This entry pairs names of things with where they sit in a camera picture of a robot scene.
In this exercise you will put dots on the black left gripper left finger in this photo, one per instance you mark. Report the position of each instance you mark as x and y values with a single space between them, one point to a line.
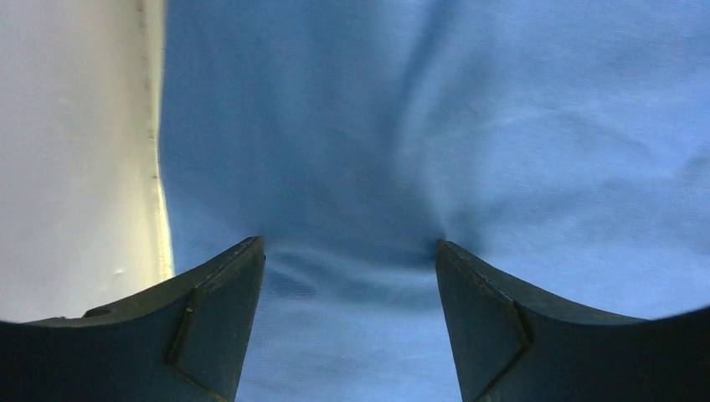
183 339

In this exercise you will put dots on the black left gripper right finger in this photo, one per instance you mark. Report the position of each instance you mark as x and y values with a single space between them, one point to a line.
514 341

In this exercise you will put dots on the blue surgical drape cloth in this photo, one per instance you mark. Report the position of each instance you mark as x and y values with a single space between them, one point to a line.
564 142

